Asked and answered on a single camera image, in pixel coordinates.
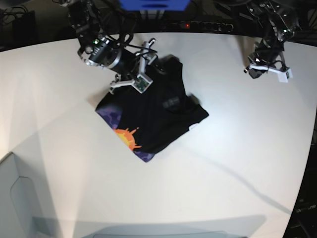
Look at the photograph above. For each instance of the blue box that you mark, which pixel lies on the blue box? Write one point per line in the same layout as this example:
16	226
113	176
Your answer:
173	5

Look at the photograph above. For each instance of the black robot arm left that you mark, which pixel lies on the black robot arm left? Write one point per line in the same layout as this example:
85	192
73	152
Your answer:
274	23

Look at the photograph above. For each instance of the white bin at table corner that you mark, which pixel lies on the white bin at table corner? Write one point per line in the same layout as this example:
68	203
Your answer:
26	211

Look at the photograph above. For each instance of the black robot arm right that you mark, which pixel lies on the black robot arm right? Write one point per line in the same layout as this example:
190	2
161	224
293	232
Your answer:
98	48

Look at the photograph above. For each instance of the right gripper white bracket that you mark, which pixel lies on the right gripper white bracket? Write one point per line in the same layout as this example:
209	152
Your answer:
137	77

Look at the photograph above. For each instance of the black T-shirt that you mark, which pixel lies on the black T-shirt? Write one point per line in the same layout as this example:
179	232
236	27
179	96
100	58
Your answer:
147	123

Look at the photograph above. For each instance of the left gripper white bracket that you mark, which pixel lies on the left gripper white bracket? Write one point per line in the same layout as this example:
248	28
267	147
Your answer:
266	58

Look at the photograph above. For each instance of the white garment label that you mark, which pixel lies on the white garment label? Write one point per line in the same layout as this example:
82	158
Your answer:
191	127

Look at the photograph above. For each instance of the black power strip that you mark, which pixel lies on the black power strip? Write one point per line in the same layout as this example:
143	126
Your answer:
209	27

